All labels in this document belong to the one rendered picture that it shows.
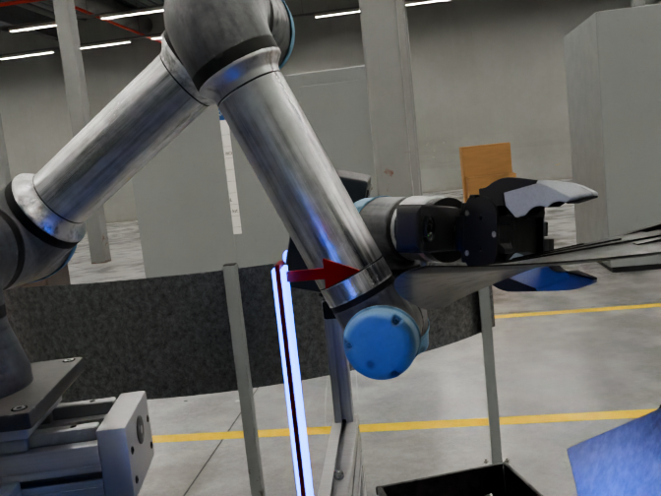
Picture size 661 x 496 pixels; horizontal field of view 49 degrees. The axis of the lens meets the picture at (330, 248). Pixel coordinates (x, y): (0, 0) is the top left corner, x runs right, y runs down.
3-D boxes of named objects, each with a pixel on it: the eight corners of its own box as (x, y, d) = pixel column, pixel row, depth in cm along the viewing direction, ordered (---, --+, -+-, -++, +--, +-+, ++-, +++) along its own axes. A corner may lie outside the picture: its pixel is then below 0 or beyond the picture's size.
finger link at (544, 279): (630, 274, 63) (550, 240, 71) (585, 279, 60) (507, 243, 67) (621, 306, 64) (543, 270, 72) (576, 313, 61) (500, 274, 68)
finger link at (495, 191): (543, 164, 65) (478, 193, 73) (531, 164, 64) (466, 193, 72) (555, 215, 65) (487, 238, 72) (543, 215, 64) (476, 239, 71)
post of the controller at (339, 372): (353, 422, 112) (340, 298, 109) (334, 423, 112) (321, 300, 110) (354, 415, 115) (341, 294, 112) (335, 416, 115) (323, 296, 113)
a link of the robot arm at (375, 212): (390, 257, 95) (383, 192, 94) (445, 262, 86) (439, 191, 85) (339, 267, 91) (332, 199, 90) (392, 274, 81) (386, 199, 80)
